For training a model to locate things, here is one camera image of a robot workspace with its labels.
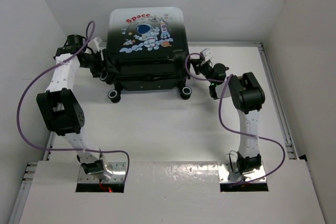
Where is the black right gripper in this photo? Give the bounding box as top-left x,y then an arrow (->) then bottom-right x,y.
192,58 -> 216,84

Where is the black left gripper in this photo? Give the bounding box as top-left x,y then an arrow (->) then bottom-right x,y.
80,49 -> 117,78

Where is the grey suitcase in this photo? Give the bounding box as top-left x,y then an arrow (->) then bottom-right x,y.
100,7 -> 192,103

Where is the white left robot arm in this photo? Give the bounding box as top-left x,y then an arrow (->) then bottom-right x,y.
36,35 -> 112,180

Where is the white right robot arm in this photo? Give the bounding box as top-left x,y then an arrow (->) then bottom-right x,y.
188,56 -> 265,174

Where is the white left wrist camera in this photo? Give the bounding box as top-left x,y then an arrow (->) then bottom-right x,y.
88,37 -> 102,53

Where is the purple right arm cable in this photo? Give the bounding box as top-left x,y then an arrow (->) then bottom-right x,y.
185,52 -> 286,185

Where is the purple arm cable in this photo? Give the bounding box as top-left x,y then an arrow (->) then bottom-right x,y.
185,52 -> 286,185
16,20 -> 131,183

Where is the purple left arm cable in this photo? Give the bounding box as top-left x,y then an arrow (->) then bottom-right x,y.
16,20 -> 131,183

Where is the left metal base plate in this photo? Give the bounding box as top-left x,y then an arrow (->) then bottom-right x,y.
77,162 -> 126,184

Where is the metal base plate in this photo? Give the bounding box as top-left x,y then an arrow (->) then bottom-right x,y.
217,162 -> 267,184
77,162 -> 126,184

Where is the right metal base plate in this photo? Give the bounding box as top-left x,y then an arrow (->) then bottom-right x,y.
217,162 -> 267,184

